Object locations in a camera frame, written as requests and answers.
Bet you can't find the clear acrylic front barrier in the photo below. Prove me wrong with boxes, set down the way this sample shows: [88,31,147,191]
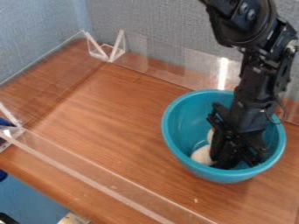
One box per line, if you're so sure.
[0,102,218,224]

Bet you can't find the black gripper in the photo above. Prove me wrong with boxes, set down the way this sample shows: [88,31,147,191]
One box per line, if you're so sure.
[207,90,272,170]

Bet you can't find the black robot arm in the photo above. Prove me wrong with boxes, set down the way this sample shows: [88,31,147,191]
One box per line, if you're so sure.
[200,0,299,169]

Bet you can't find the clear acrylic back barrier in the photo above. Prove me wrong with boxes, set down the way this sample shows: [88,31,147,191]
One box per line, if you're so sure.
[83,29,299,126]

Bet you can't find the blue plastic bowl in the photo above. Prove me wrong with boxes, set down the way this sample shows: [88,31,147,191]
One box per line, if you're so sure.
[162,89,286,184]

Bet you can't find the white brown toy mushroom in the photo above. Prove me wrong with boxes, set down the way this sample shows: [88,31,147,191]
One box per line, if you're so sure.
[191,129,215,166]

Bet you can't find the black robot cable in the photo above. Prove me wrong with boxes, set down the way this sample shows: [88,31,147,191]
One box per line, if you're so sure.
[266,99,290,126]

